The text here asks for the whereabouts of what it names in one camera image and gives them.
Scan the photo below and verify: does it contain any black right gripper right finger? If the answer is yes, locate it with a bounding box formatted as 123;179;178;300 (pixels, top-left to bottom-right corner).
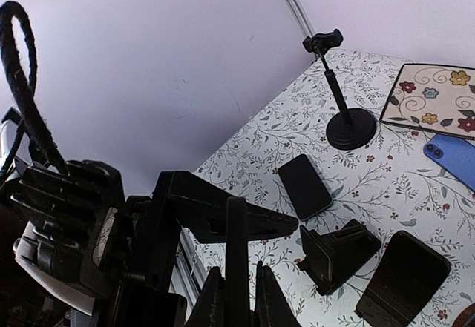
254;261;301;327

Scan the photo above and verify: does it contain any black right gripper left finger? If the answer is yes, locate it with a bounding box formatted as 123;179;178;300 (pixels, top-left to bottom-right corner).
185;267;225;327

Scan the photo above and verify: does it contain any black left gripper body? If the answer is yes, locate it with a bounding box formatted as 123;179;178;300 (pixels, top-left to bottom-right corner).
122;171;298;326

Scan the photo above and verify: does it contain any black clamp phone mount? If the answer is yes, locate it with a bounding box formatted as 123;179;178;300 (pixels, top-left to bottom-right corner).
297;219;381;296

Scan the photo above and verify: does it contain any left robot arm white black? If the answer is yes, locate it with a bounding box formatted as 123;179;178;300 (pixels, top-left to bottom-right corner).
1;159;298;326

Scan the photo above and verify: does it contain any teal cased dark phone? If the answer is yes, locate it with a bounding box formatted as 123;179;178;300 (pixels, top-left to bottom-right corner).
278;154;333;221

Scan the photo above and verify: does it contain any black tall phone holder stand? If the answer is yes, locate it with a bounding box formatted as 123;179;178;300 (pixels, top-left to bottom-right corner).
303;29;377;151

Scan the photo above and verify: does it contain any blue phone face down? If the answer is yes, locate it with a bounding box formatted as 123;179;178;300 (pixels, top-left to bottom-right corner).
423;134;474;191

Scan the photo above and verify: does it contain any floral square ceramic plate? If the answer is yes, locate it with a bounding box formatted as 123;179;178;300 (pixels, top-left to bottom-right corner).
379;63;474;140

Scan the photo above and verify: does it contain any black braided left cable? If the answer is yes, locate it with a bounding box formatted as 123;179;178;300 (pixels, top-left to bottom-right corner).
0;0;70;176

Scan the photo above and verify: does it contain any left aluminium frame post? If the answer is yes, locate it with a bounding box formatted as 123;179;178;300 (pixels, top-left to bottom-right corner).
284;0;315;37

